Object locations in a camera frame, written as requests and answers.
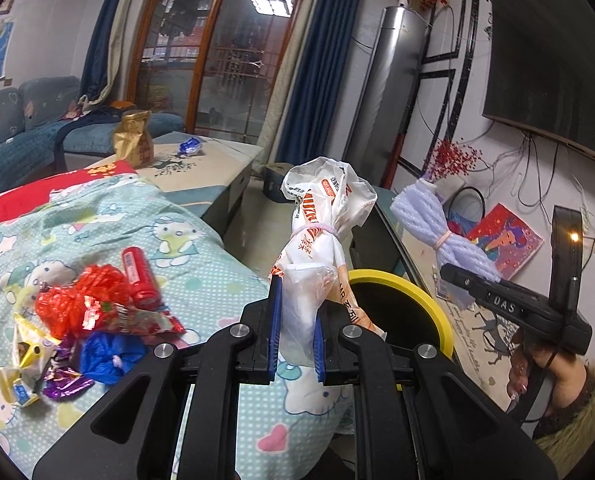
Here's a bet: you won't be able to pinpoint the purple candy wrapper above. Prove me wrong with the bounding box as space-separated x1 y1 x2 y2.
42 338 94 401

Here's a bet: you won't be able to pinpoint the blue plastic bag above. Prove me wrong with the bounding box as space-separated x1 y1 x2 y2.
79 332 148 387

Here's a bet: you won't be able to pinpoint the yellow white snack bag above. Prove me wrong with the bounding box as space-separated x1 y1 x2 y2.
0 313 61 408

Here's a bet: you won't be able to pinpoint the red printed snack wrapper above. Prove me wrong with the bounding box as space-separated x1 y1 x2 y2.
81 296 186 336

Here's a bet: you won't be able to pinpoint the red plastic bag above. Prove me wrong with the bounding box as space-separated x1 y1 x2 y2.
35 264 130 339

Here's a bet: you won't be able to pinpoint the red cylindrical can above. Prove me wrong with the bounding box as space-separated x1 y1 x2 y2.
122 246 162 311

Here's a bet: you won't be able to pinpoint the lavender foam net bundle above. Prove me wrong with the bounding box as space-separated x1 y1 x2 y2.
391 178 501 282

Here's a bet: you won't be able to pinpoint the white orange plastic bag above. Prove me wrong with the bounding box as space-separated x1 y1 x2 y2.
271 156 385 366

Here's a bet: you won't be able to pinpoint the yellow rimmed trash bin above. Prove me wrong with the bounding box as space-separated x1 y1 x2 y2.
349 269 455 359

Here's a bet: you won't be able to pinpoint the right hand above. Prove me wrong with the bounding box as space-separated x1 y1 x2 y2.
507 328 589 411

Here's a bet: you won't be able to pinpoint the colourful painting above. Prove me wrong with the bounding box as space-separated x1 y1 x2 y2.
467 203 544 281

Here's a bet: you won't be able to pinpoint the fur trimmed sleeve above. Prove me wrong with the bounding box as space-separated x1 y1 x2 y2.
534 361 595 479

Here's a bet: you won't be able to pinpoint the hello kitty blanket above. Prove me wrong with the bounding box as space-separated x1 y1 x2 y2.
0 173 358 480

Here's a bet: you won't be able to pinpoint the tv console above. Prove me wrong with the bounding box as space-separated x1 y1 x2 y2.
349 188 517 408

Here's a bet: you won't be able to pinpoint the red berry branches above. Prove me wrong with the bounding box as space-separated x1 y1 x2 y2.
423 139 482 183

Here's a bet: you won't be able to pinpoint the red floral blanket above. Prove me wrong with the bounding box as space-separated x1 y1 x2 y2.
0 162 137 223

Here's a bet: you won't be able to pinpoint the silver tower air conditioner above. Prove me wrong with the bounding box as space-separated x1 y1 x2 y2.
344 0 425 185

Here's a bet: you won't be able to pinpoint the small dark storage box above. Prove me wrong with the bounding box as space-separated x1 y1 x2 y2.
262 162 292 204

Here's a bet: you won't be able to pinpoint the coffee table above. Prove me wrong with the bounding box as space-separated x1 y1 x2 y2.
105 132 262 242

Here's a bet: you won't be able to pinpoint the right blue curtain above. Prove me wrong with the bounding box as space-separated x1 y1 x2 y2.
276 0 360 166

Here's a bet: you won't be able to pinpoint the blue curtain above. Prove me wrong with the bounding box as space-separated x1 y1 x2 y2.
80 0 120 105
276 0 360 166

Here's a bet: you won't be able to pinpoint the gold paper bag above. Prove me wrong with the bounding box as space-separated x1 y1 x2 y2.
113 110 154 168

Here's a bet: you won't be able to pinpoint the blue white wrapper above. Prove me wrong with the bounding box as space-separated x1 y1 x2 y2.
178 136 203 157

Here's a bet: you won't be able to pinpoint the blue sectional sofa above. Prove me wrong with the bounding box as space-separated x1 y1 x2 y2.
0 75 187 204

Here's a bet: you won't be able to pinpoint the left blue curtain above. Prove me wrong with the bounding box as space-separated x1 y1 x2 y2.
80 0 120 105

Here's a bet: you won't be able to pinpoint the wooden glass sliding door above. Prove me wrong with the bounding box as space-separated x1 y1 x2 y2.
127 0 302 144

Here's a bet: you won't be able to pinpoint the wall television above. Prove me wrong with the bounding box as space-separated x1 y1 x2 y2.
483 0 595 158

